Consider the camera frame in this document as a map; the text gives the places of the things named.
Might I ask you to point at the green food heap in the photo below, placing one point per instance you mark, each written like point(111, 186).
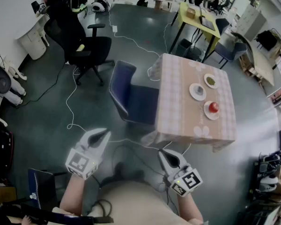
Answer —
point(210, 80)

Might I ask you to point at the grey metal cabinet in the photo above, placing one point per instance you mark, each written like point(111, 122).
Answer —
point(251, 22)

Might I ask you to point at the white round cabinet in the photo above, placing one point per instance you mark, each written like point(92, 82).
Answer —
point(32, 41)

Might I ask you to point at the white power adapter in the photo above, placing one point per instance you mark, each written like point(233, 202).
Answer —
point(114, 28)

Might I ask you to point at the grey food piece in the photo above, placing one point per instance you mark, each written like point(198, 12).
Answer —
point(198, 90)

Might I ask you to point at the black chest rig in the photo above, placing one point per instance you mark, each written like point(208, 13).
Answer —
point(68, 217)

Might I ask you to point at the black square waste bin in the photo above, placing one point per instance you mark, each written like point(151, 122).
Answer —
point(183, 46)

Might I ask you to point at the black round waste bin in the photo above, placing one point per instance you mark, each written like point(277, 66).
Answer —
point(193, 53)

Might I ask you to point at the large black bag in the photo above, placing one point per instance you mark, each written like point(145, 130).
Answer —
point(268, 40)

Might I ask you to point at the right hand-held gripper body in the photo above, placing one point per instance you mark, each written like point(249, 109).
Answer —
point(187, 182)

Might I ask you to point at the brown stool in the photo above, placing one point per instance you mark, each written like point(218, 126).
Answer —
point(158, 5)

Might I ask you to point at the red apple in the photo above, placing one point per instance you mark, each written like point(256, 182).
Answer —
point(213, 107)

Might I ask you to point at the yellow table with black legs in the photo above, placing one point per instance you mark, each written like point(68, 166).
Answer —
point(192, 22)

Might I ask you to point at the small cardboard box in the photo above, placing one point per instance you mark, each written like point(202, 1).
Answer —
point(191, 12)

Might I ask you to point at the white round floor device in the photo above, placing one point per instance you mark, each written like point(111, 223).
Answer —
point(99, 5)

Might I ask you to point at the person's left forearm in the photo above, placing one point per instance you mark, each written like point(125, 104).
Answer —
point(72, 196)

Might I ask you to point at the black case with red trim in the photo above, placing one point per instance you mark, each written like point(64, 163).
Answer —
point(0, 151)

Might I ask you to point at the black office chair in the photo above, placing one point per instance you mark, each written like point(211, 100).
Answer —
point(91, 53)

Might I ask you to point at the person's black-clad legs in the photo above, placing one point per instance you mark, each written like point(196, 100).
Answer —
point(121, 172)

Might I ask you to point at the white rounded device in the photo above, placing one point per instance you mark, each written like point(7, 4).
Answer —
point(269, 184)

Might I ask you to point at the person's right forearm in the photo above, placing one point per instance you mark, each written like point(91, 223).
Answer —
point(189, 210)

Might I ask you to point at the clear plastic bottle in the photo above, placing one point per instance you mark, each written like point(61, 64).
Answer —
point(33, 196)

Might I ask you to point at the yellow-green bottle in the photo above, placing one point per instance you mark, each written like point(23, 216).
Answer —
point(80, 47)

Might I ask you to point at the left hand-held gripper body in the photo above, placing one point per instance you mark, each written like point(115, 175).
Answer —
point(80, 163)

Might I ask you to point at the person's beige clothing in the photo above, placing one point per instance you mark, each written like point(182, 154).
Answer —
point(135, 203)

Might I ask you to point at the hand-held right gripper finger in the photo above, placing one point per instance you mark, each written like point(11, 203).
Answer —
point(165, 167)
point(180, 158)

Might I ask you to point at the metal rack with equipment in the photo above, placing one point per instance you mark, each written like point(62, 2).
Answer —
point(271, 207)

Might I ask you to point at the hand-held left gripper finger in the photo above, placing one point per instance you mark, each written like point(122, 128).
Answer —
point(85, 137)
point(104, 145)

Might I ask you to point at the white plate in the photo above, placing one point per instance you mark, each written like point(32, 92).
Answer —
point(214, 85)
point(209, 115)
point(192, 95)

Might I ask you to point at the grey round backpack device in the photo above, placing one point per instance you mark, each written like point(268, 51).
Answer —
point(0, 80)

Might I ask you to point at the table with pink checked cloth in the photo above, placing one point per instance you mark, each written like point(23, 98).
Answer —
point(178, 97)

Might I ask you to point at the dark laptop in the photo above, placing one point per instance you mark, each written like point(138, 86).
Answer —
point(208, 22)

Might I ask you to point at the brown cardboard box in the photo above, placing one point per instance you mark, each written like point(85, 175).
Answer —
point(2, 194)

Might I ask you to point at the blue padded chair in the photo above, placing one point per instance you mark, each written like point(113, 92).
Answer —
point(140, 102)
point(229, 50)
point(222, 24)
point(44, 186)

